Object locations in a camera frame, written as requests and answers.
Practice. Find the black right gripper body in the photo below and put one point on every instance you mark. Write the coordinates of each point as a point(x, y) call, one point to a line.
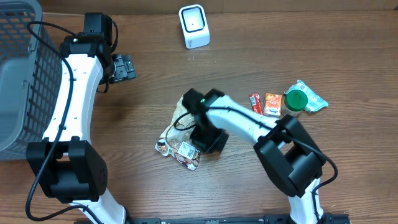
point(211, 144)

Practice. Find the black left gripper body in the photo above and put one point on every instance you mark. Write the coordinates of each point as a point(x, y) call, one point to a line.
point(125, 69)

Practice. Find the beige snack bag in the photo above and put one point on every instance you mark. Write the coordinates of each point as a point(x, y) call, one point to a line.
point(175, 140)

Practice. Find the red stick packet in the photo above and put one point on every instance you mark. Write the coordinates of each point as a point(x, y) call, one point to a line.
point(255, 100)

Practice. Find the orange small carton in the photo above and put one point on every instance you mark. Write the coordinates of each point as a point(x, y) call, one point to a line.
point(272, 105)

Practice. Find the green lid jar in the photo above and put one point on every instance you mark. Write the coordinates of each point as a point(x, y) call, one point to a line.
point(294, 103)

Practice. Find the teal snack packet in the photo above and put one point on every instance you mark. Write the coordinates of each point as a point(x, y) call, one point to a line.
point(315, 102)

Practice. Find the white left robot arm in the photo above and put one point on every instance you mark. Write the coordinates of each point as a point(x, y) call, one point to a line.
point(65, 164)

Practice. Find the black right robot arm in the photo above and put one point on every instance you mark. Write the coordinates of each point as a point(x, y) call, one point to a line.
point(288, 154)

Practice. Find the white barcode scanner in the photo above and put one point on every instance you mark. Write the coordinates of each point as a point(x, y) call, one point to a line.
point(194, 26)

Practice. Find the grey plastic mesh basket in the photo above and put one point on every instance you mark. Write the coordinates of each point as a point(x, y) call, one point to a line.
point(30, 77)

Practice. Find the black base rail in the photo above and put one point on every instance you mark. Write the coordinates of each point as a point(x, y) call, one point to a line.
point(328, 218)

